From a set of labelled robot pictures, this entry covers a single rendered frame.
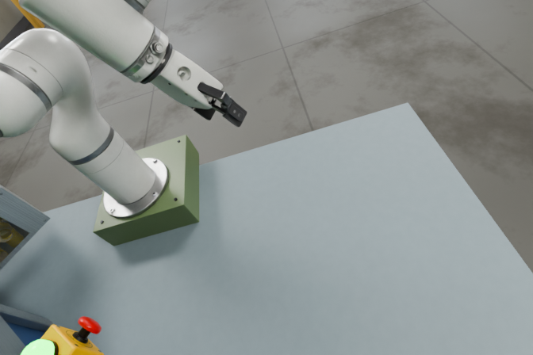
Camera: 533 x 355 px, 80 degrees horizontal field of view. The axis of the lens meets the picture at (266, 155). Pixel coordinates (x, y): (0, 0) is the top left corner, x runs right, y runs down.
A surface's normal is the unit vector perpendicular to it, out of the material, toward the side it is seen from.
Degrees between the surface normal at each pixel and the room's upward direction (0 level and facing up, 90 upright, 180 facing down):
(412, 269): 0
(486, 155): 0
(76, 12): 86
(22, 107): 93
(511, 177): 0
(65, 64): 92
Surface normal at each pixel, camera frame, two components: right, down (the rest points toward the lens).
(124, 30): 0.66, 0.25
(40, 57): 0.64, -0.25
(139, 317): -0.26, -0.62
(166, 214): 0.15, 0.73
